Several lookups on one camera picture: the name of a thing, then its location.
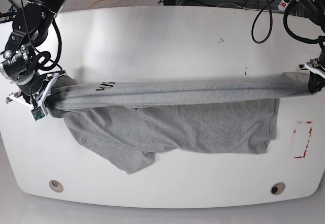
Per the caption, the grey Hugging Face T-shirt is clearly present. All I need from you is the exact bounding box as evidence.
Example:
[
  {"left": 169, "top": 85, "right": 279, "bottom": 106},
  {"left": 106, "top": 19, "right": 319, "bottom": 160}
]
[{"left": 46, "top": 72, "right": 311, "bottom": 174}]

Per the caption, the table cable grommet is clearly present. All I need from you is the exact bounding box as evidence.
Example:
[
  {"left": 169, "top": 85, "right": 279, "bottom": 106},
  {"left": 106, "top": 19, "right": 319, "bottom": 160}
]
[
  {"left": 49, "top": 180, "right": 63, "bottom": 193},
  {"left": 270, "top": 182, "right": 286, "bottom": 195}
]

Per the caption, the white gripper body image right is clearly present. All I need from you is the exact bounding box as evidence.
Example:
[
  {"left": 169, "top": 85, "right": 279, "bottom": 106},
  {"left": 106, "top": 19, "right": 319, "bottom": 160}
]
[{"left": 297, "top": 58, "right": 325, "bottom": 79}]

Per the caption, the wrist camera board image left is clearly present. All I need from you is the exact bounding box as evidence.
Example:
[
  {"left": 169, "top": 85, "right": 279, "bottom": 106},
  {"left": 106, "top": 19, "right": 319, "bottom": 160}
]
[{"left": 30, "top": 107, "right": 47, "bottom": 121}]

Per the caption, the red tape rectangle marking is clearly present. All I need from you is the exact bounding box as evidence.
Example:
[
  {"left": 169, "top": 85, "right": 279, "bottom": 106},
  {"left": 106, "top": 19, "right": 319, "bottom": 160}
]
[{"left": 290, "top": 121, "right": 313, "bottom": 159}]

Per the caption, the left table cable grommet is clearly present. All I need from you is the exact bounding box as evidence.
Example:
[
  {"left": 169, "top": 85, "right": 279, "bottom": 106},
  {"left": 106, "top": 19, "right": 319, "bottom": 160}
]
[{"left": 49, "top": 180, "right": 63, "bottom": 193}]

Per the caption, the right table cable grommet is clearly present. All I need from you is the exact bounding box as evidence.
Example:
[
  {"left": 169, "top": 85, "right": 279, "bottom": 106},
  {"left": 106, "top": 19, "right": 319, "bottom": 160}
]
[{"left": 270, "top": 182, "right": 286, "bottom": 195}]

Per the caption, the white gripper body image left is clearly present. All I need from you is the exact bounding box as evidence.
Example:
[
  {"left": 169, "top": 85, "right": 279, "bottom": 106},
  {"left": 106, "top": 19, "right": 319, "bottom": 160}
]
[{"left": 5, "top": 70, "right": 66, "bottom": 111}]

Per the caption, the white power strip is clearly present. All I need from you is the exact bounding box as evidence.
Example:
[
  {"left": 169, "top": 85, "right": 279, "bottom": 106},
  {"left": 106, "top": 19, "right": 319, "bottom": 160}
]
[{"left": 278, "top": 0, "right": 292, "bottom": 12}]

